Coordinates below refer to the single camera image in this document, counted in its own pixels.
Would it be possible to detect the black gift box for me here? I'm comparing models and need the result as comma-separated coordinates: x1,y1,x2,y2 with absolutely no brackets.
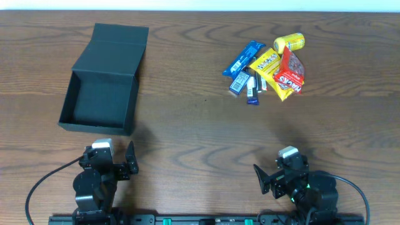
58,23,149,136

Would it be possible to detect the red Hacks candy bag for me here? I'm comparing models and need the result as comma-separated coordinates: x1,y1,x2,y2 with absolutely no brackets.
273,46,305,94

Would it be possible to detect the blue snack bar wrapper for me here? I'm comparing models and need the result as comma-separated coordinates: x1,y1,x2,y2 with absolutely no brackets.
222,40,266,80

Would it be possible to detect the yellow cylindrical can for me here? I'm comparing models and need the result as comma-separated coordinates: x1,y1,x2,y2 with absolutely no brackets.
273,32,305,54

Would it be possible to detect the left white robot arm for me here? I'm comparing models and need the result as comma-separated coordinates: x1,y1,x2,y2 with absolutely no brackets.
72,138,139,225

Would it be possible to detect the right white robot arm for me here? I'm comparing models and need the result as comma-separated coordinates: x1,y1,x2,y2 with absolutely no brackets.
253,152,340,224

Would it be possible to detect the dark blue candy stick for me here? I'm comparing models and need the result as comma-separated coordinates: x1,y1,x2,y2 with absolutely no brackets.
246,76,259,105

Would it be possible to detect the small blue barcode packet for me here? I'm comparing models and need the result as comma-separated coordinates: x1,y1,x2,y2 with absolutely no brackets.
229,71,251,95

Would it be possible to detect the yellow sunflower seed bag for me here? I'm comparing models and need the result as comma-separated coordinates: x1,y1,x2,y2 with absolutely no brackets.
249,48,298,101

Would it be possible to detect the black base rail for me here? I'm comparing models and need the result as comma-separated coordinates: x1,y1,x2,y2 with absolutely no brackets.
48,214,365,225

